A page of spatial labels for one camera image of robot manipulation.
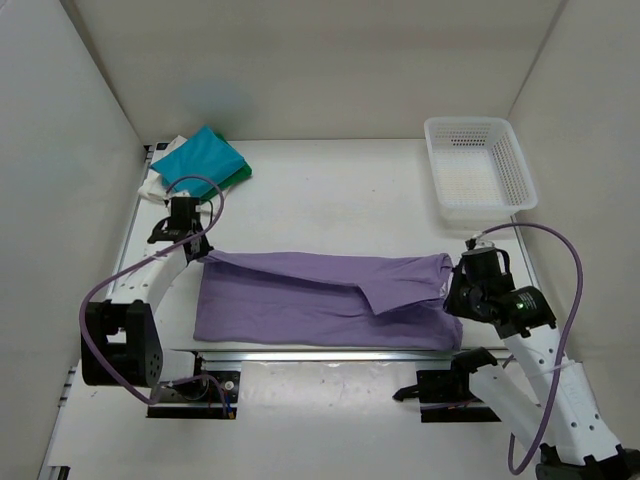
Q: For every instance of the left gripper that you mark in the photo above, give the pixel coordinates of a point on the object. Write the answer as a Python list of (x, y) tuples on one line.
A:
[(205, 248)]

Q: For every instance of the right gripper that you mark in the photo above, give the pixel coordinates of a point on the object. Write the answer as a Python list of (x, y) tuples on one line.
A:
[(451, 305)]

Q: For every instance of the purple t shirt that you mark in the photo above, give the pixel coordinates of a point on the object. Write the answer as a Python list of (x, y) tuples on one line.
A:
[(294, 298)]

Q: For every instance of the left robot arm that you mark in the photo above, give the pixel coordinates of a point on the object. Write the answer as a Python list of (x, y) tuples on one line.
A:
[(119, 333)]

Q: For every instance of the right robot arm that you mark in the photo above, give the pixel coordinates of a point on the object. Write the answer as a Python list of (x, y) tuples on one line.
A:
[(560, 421)]

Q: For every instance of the white folded t shirt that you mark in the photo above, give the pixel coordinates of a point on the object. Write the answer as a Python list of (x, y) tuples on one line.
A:
[(164, 171)]

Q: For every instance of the teal folded t shirt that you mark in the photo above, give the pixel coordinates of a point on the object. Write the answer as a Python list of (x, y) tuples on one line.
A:
[(200, 152)]

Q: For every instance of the green folded t shirt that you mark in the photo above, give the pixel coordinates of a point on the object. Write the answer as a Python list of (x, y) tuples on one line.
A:
[(242, 170)]

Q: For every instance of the white plastic basket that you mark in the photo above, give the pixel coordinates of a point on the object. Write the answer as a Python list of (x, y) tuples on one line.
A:
[(479, 171)]

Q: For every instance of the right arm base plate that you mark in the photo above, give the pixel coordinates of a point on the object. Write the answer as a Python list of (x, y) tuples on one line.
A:
[(444, 395)]

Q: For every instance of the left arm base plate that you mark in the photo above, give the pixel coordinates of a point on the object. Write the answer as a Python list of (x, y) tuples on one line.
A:
[(202, 399)]

